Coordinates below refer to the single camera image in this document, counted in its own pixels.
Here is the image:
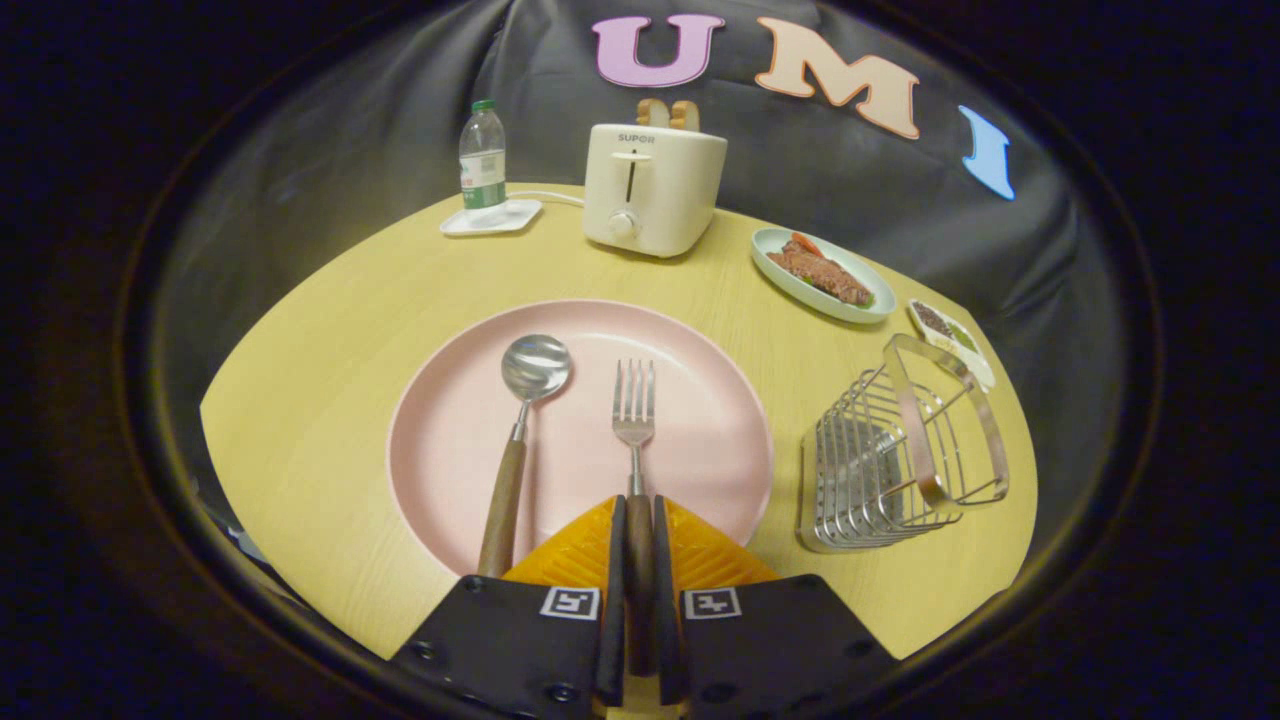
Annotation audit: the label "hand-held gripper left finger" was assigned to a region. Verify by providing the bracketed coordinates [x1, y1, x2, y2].
[390, 495, 628, 720]

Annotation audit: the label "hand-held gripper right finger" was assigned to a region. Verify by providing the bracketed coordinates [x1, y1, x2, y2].
[652, 495, 896, 720]

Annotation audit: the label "wooden handled metal fork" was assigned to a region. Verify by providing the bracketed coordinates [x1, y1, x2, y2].
[612, 358, 658, 679]

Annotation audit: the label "wooden handled metal spoon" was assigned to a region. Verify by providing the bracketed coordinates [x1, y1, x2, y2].
[476, 334, 573, 579]

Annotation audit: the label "large pink plate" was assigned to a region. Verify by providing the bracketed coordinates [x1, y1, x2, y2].
[387, 299, 775, 579]

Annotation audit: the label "light green food plate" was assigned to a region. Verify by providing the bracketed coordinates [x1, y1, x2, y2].
[751, 227, 898, 325]

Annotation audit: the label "brown meat slices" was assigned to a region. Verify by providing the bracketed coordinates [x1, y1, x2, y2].
[766, 240, 874, 307]

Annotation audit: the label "white divided spice dish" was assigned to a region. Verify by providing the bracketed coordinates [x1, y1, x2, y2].
[908, 298, 997, 391]

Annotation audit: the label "white square coaster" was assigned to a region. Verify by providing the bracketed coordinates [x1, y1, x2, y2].
[440, 198, 544, 237]

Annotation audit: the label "cream white toaster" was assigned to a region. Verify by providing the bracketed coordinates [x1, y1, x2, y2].
[583, 123, 728, 259]

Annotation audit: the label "clear plastic water bottle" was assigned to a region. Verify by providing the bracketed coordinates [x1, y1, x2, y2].
[459, 99, 508, 211]

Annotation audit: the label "metal wire cutlery basket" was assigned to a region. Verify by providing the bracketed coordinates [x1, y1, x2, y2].
[797, 333, 1011, 554]

